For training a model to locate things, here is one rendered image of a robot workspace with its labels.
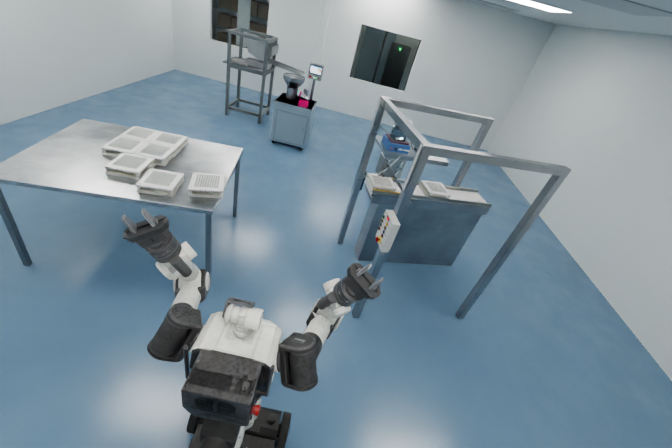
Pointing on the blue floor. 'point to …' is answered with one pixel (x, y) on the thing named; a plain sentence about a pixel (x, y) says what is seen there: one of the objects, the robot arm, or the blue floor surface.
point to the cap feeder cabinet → (292, 121)
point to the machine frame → (456, 186)
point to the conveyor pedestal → (417, 235)
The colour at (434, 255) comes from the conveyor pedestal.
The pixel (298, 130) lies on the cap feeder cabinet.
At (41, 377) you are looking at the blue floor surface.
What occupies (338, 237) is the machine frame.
